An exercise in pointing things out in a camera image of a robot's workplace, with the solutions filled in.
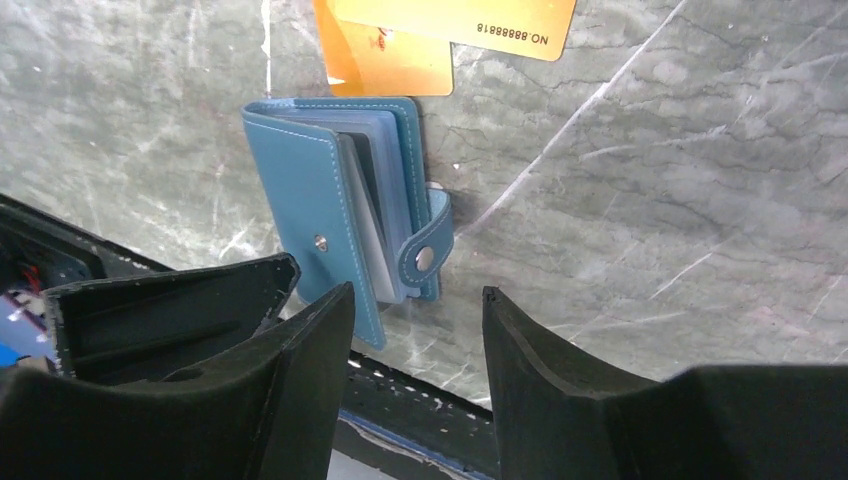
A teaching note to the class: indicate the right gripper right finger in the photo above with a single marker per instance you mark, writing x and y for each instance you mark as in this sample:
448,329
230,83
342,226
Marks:
562,413

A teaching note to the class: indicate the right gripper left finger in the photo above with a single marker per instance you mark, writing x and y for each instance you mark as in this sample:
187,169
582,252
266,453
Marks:
264,409

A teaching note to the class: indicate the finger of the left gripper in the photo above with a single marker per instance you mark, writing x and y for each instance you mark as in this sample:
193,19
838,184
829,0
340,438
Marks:
143,327

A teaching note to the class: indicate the blue card holder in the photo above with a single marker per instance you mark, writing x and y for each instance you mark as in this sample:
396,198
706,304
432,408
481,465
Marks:
345,181

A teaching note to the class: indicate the gold credit card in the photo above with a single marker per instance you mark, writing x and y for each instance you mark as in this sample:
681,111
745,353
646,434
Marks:
362,60
531,28

